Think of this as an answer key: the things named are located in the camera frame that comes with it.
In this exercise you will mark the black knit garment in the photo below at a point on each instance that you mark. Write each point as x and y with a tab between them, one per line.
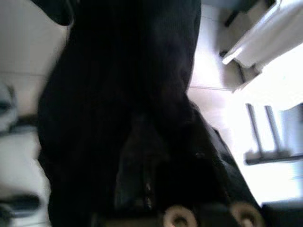
118	71

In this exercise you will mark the plain white T-shirt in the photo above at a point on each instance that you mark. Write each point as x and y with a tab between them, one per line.
260	35

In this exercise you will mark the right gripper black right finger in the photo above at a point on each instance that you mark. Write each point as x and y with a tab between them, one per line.
203	170

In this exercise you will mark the black clothes rack chrome bar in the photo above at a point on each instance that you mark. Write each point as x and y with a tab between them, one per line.
260	157

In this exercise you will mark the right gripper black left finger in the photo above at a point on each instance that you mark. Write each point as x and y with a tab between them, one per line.
135	170

